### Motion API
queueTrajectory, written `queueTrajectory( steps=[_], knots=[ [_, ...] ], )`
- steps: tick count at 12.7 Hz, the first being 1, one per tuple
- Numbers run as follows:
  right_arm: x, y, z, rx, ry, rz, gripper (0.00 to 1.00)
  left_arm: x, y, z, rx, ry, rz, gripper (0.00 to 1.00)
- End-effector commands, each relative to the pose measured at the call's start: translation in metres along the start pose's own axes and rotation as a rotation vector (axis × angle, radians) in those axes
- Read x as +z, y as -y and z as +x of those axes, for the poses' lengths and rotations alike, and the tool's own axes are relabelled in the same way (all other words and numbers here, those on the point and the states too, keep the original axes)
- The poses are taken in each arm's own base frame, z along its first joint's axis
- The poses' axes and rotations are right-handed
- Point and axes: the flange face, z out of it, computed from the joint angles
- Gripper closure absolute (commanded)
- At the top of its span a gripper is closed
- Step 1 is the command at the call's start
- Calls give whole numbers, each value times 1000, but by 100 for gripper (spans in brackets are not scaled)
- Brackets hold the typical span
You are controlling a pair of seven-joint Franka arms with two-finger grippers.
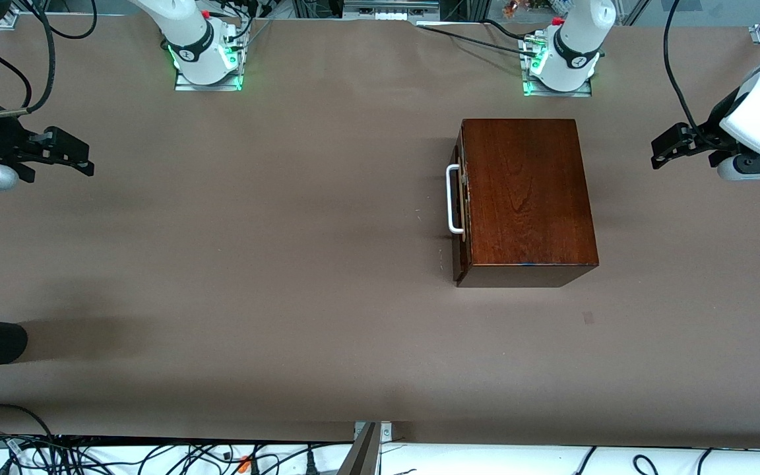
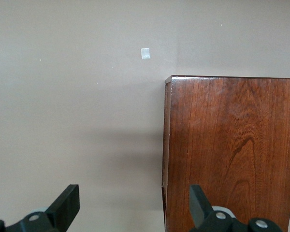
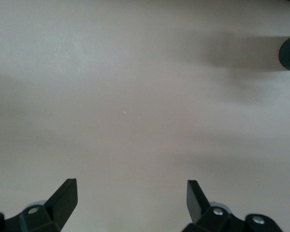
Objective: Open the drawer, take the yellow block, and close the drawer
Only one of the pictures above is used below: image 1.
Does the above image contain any dark brown wooden cabinet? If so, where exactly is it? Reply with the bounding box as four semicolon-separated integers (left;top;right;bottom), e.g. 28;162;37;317
456;119;600;288

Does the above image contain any white power strip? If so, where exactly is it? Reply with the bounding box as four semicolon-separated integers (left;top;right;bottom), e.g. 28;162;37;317
342;0;441;20

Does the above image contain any dark diagonal bar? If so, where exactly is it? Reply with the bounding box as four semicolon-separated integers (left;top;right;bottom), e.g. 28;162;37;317
337;422;382;475

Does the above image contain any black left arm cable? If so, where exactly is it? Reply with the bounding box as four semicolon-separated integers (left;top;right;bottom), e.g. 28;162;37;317
662;0;717;149

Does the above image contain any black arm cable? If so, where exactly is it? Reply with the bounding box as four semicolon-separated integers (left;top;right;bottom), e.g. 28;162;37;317
662;0;717;149
0;0;98;119

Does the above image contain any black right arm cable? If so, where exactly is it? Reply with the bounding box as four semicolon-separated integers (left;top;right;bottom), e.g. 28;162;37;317
0;0;98;119

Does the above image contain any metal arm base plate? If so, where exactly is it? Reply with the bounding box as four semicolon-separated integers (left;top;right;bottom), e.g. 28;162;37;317
174;26;245;92
521;33;593;98

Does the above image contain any long black table cable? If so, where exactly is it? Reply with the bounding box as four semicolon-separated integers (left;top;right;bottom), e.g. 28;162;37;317
416;24;542;57

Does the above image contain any silver metal bracket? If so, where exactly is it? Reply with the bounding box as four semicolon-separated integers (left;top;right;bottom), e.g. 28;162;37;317
354;421;394;444

